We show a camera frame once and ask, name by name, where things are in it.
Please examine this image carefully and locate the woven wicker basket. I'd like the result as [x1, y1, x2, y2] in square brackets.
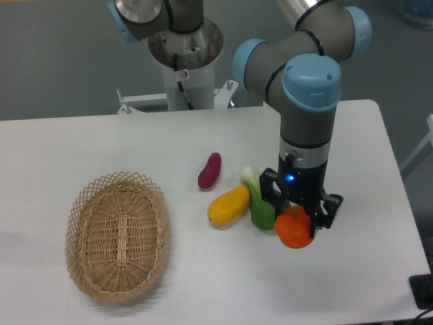
[65, 171, 170, 303]

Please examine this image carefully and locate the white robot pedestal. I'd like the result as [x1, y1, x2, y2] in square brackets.
[116, 18, 239, 114]

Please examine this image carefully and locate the orange fruit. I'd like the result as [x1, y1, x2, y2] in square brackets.
[273, 205, 313, 249]

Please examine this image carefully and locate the black cable on pedestal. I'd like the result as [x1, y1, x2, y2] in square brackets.
[173, 53, 195, 111]

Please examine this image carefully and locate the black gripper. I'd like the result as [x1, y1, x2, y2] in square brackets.
[259, 157, 344, 239]

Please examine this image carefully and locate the green bok choy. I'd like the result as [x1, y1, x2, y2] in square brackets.
[240, 165, 275, 230]

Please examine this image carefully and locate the yellow mango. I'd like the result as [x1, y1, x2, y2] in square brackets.
[207, 185, 250, 226]

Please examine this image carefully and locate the blue object top right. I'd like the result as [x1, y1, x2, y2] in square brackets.
[399, 0, 432, 30]

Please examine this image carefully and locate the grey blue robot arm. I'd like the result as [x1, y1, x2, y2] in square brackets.
[108, 1, 372, 235]

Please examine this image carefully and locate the purple sweet potato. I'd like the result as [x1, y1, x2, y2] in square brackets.
[198, 152, 222, 190]

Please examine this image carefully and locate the black device at table edge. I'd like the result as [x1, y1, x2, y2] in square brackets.
[409, 274, 432, 310]

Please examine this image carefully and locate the white frame right edge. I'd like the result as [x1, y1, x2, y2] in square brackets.
[399, 115, 432, 179]

